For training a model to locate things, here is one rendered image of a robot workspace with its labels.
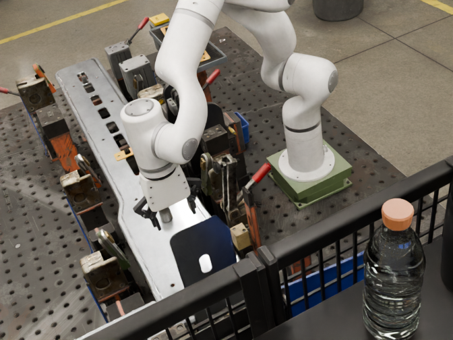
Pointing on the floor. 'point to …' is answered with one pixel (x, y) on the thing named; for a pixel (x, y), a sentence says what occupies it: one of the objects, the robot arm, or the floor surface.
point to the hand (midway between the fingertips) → (174, 216)
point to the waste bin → (337, 9)
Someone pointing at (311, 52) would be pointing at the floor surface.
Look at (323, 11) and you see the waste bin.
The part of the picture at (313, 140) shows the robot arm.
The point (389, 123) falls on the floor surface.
